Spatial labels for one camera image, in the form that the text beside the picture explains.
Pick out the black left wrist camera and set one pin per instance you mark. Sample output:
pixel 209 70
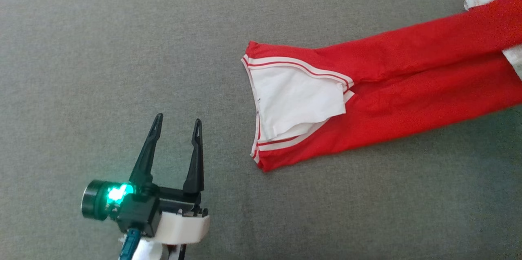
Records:
pixel 122 207

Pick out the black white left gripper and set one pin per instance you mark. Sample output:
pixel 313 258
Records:
pixel 183 225

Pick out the red white-trimmed sports garment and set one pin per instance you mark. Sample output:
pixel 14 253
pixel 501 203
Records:
pixel 387 88

